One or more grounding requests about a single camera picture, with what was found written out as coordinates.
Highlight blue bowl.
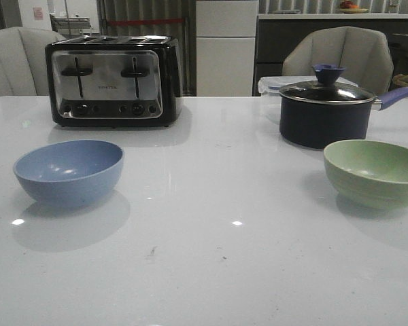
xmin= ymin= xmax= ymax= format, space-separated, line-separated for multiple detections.
xmin=13 ymin=139 xmax=124 ymax=208

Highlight green bowl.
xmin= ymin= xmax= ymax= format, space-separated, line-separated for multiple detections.
xmin=323 ymin=139 xmax=408 ymax=210

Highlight clear plastic food container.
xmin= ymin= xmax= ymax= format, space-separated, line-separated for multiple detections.
xmin=258 ymin=75 xmax=358 ymax=125

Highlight dark blue saucepan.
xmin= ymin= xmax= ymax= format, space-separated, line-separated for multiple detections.
xmin=279 ymin=85 xmax=408 ymax=150

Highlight black and chrome toaster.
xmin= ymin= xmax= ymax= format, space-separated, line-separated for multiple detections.
xmin=45 ymin=35 xmax=183 ymax=127

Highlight white cabinet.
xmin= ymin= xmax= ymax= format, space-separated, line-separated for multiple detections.
xmin=196 ymin=1 xmax=259 ymax=96

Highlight glass pot lid blue knob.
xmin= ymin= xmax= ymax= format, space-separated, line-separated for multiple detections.
xmin=279 ymin=64 xmax=375 ymax=105

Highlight dark grey counter unit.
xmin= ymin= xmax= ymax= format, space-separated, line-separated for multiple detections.
xmin=252 ymin=13 xmax=408 ymax=96

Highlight beige chair on right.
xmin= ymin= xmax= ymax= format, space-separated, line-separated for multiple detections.
xmin=282 ymin=26 xmax=394 ymax=94

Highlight beige chair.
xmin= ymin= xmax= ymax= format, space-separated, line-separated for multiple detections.
xmin=282 ymin=26 xmax=394 ymax=94
xmin=0 ymin=27 xmax=65 ymax=96

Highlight fruit bowl on counter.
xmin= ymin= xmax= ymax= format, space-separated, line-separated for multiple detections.
xmin=338 ymin=0 xmax=369 ymax=14

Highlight beige chair on left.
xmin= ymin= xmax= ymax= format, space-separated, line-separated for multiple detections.
xmin=0 ymin=27 xmax=65 ymax=96

